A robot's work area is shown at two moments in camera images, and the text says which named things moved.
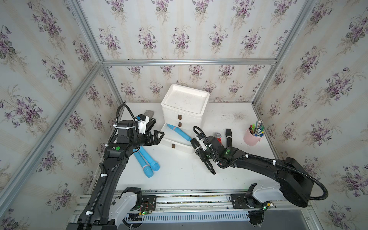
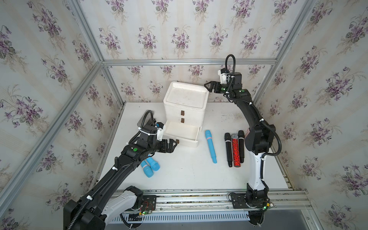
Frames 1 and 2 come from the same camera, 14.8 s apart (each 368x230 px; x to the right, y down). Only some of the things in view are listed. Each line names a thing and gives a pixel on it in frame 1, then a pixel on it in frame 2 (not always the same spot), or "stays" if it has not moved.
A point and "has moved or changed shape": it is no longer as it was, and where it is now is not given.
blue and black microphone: [193, 141] to [229, 148]
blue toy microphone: [147, 170] stays
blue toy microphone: [154, 165] stays
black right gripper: [200, 154] to [217, 84]
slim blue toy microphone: [176, 129] has moved or changed shape
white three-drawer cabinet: [183, 108] has moved or changed shape
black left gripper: [155, 140] to [165, 149]
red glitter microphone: [218, 135] to [236, 150]
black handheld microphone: [228, 133] to [241, 136]
